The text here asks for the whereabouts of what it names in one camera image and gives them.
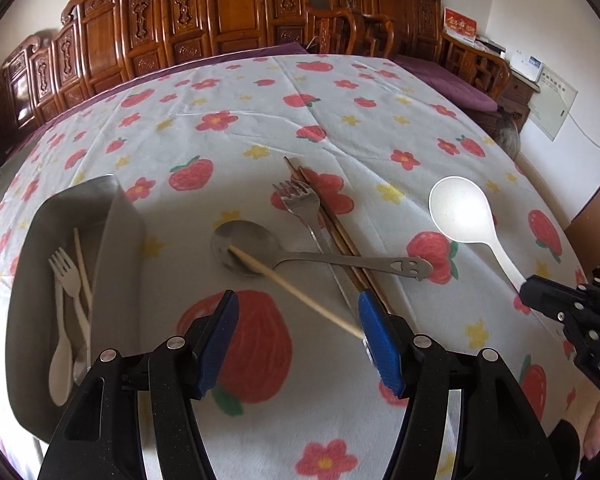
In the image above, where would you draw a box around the long carved wooden sofa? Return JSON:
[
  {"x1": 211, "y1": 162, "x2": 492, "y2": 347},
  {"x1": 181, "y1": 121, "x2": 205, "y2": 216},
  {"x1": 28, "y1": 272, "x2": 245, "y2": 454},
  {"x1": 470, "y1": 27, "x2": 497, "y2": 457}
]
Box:
[{"x1": 0, "y1": 0, "x2": 361, "y2": 141}]

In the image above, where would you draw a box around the small white plastic spoon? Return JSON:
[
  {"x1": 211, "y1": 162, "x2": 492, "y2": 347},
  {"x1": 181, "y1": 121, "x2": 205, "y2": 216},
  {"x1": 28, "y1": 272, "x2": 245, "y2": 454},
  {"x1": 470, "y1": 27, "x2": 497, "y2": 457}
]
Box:
[{"x1": 48, "y1": 278, "x2": 73, "y2": 406}]

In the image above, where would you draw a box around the white wall poster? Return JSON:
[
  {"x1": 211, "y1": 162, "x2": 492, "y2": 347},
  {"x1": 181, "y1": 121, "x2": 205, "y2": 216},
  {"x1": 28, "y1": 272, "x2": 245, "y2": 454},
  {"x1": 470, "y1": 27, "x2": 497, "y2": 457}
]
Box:
[{"x1": 529, "y1": 68, "x2": 578, "y2": 141}]

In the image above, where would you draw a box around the strawberry flower tablecloth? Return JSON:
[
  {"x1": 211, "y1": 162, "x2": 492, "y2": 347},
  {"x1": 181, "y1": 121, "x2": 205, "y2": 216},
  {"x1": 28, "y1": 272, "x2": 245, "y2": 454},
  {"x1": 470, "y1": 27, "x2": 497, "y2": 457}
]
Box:
[{"x1": 0, "y1": 55, "x2": 600, "y2": 479}]

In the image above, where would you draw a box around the grey plastic bag on floor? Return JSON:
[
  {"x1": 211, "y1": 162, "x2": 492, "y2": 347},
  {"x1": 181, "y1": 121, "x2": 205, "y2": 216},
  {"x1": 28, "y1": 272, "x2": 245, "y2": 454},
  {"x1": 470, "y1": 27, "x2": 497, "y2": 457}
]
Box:
[{"x1": 492, "y1": 119, "x2": 520, "y2": 160}]

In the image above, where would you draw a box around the light bamboo chopstick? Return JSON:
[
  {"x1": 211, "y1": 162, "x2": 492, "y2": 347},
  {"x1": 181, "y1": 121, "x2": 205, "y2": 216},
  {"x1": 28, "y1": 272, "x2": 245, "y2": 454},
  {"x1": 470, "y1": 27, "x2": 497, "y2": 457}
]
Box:
[
  {"x1": 73, "y1": 228, "x2": 93, "y2": 314},
  {"x1": 228, "y1": 245, "x2": 364, "y2": 340}
]

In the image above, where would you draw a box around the white plastic fork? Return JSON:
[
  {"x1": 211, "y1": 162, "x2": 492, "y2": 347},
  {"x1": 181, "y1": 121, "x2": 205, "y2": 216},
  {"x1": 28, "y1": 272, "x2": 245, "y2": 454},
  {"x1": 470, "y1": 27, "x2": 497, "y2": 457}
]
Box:
[{"x1": 48, "y1": 247, "x2": 91, "y2": 356}]

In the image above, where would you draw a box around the metal fork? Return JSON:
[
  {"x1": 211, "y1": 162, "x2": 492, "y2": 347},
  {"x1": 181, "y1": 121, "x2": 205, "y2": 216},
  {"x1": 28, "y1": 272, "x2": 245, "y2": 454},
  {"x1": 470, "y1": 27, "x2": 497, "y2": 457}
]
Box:
[{"x1": 273, "y1": 179, "x2": 364, "y2": 320}]

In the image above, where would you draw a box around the dark wooden chopstick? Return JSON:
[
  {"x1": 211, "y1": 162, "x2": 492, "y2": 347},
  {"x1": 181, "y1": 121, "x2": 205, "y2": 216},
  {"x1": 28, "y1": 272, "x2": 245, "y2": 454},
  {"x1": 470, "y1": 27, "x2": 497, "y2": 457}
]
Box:
[
  {"x1": 278, "y1": 157, "x2": 394, "y2": 313},
  {"x1": 284, "y1": 156, "x2": 392, "y2": 311}
]

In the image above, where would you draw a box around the purple armchair cushion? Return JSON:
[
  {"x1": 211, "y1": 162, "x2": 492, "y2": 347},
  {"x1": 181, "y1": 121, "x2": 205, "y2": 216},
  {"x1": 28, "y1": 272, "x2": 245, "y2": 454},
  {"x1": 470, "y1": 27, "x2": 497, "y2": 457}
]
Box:
[{"x1": 394, "y1": 55, "x2": 498, "y2": 113}]

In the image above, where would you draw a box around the large white plastic spoon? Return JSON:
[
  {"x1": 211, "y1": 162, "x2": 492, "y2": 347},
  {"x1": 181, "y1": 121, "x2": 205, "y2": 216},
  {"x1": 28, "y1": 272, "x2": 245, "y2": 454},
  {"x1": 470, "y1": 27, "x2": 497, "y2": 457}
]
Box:
[{"x1": 428, "y1": 176, "x2": 526, "y2": 292}]

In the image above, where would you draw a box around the white box on side table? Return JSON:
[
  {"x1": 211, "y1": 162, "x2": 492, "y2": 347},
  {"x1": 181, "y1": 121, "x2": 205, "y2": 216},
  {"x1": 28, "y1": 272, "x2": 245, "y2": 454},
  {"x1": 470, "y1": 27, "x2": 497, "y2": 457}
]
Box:
[{"x1": 509, "y1": 50, "x2": 544, "y2": 82}]

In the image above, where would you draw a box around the carved wooden armchair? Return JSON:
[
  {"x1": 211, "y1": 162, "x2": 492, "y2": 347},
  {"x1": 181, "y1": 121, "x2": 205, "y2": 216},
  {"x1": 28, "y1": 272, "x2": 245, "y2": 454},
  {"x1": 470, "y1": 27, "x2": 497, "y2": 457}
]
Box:
[{"x1": 328, "y1": 0, "x2": 510, "y2": 104}]

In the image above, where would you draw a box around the metal rectangular tray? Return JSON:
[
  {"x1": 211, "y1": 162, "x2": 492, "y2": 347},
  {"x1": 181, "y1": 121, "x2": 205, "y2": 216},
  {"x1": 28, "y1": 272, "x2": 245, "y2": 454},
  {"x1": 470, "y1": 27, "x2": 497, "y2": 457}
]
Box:
[{"x1": 6, "y1": 176, "x2": 145, "y2": 442}]

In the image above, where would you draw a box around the metal smiley spoon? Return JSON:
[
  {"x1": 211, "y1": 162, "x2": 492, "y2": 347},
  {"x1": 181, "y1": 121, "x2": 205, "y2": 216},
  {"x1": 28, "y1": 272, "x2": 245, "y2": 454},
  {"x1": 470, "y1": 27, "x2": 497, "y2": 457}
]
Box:
[{"x1": 211, "y1": 220, "x2": 434, "y2": 281}]

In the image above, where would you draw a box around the wooden side table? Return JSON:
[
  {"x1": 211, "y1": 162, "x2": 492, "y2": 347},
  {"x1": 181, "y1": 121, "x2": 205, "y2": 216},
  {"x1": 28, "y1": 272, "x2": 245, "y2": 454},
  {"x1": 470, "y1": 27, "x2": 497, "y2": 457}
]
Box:
[{"x1": 498, "y1": 70, "x2": 540, "y2": 131}]

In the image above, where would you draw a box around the red greeting card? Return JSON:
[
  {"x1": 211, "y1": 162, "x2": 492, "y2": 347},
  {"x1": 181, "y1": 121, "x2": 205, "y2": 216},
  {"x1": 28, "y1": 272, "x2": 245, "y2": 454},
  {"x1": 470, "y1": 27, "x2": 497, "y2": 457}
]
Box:
[{"x1": 443, "y1": 6, "x2": 478, "y2": 42}]

